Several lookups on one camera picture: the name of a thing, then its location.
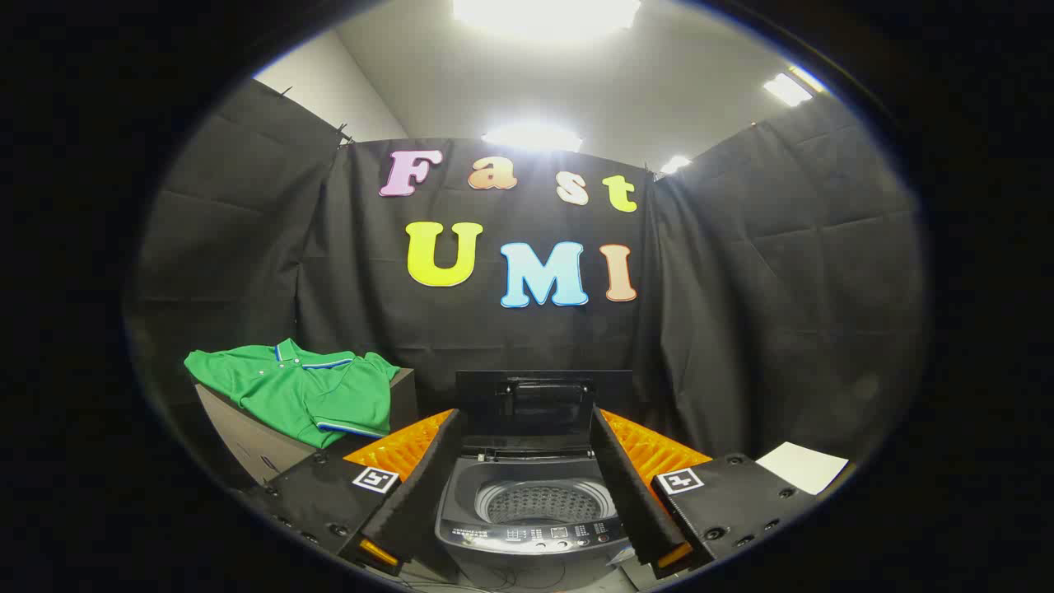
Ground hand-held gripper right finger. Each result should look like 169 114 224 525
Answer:
589 404 816 581

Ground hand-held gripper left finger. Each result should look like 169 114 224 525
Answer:
247 408 463 577

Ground green polo shirt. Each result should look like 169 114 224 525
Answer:
184 338 402 450

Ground grey cardboard box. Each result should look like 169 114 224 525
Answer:
194 367 421 487

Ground white flat board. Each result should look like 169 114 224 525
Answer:
756 441 850 496

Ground black backdrop cloth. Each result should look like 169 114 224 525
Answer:
124 78 927 495

